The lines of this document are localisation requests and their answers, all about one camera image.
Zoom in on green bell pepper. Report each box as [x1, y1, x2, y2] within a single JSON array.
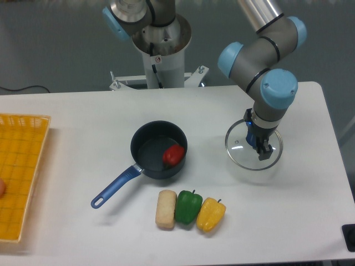
[[175, 190, 203, 225]]

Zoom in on red bell pepper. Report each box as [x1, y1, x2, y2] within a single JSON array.
[[163, 144, 185, 167]]

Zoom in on glass pot lid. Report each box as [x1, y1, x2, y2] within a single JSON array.
[[225, 119, 283, 171]]

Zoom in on beige bread loaf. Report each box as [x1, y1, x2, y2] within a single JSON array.
[[155, 190, 177, 229]]

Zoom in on dark pot with blue handle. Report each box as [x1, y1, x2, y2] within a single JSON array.
[[90, 120, 188, 209]]

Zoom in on yellow woven basket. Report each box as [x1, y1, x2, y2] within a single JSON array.
[[1, 113, 51, 243]]

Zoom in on black device at table edge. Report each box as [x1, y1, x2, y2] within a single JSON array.
[[342, 224, 355, 252]]

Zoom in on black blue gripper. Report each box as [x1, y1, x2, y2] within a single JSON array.
[[244, 108, 275, 161]]

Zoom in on black cable on floor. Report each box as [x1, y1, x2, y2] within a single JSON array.
[[0, 85, 51, 93]]

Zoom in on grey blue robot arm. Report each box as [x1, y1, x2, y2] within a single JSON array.
[[102, 1, 307, 161]]

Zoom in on yellow bell pepper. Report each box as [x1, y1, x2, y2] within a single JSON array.
[[196, 197, 226, 232]]

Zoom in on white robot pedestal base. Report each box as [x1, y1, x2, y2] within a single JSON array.
[[110, 14, 209, 91]]

